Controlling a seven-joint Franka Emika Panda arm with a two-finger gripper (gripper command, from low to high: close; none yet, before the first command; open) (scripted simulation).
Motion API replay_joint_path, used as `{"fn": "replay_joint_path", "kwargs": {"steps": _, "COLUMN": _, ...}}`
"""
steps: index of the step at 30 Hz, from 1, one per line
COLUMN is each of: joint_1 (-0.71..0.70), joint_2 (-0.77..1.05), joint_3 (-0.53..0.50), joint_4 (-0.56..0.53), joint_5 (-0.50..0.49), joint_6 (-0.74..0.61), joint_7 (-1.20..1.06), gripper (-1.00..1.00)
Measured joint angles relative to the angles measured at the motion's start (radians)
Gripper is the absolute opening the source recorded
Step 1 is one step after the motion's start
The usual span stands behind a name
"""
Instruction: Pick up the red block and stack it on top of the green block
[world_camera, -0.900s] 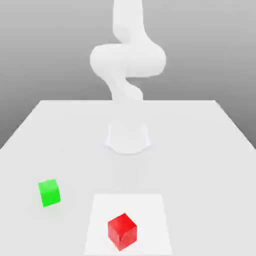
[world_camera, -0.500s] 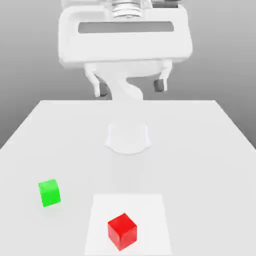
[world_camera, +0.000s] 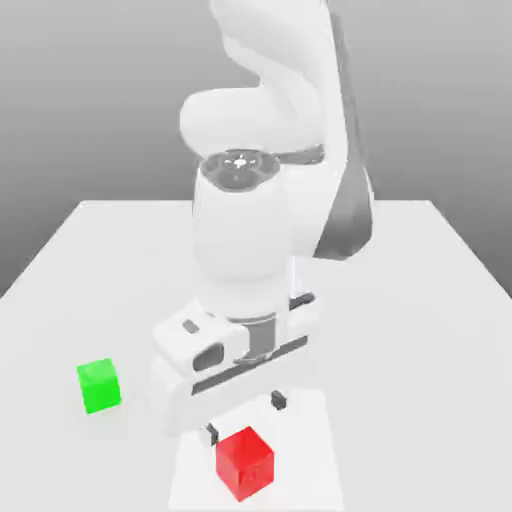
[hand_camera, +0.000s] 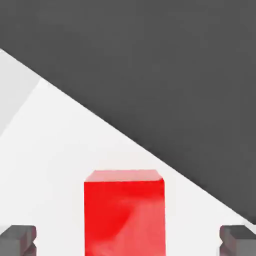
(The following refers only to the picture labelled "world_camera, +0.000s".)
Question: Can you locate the small red cube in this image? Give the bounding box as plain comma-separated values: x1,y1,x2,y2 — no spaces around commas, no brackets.
214,425,276,504

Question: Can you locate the small green cube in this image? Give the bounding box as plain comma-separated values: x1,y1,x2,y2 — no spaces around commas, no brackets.
75,357,123,416

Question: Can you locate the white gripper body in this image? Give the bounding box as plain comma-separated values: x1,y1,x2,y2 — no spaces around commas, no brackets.
150,294,322,438

